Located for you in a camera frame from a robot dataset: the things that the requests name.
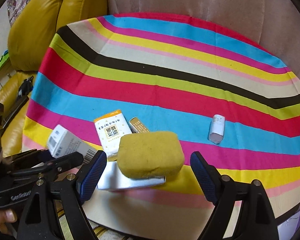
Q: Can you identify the white box with barcode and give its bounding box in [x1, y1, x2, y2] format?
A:
[47, 125, 97, 164]

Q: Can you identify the white box red blue print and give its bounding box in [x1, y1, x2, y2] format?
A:
[96, 161, 166, 191]

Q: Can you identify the white orange QR box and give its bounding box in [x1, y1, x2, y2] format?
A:
[94, 109, 132, 157]

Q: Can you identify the yellow brown sponge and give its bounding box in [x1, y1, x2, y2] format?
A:
[117, 131, 185, 179]

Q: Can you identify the person's left hand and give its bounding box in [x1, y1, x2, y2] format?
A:
[0, 209, 17, 235]

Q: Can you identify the purple white storage box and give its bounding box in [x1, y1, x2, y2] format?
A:
[277, 211, 300, 240]

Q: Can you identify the black object on sofa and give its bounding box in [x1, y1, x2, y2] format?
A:
[2, 76, 35, 128]

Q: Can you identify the small white rolled box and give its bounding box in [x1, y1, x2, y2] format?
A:
[208, 114, 225, 144]

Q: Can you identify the striped colourful cloth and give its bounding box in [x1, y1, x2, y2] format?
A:
[21, 12, 300, 240]

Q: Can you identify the small gold box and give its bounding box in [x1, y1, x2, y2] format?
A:
[129, 117, 149, 133]

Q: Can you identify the yellow leather sofa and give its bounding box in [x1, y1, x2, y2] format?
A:
[0, 0, 107, 156]

